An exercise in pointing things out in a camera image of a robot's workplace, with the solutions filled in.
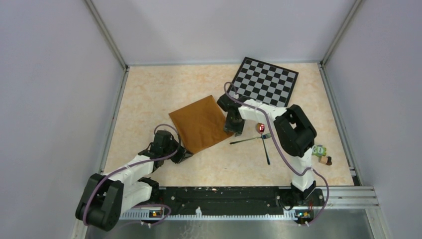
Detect iridescent fork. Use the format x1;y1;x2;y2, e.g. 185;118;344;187
229;133;272;145

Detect aluminium frame rail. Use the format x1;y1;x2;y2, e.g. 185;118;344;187
327;186;380;209

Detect iridescent spoon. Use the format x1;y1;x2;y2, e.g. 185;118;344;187
256;123;271;165

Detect green owl toy block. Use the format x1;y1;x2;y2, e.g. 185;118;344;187
312;145;327;157

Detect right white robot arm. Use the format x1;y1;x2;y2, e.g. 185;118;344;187
217;94;317;205

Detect white slotted cable duct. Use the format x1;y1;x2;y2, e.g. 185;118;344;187
119;209;297;221

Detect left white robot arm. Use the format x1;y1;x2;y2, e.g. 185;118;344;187
75;130;193;232

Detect small brown wooden block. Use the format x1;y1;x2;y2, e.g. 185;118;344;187
318;156;332;166

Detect black grey checkerboard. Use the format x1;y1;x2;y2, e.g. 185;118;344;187
228;57;299;107

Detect brown cloth napkin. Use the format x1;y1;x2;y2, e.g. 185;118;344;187
169;95;234;154

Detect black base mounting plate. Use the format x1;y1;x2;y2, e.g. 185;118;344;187
146;186;324;216

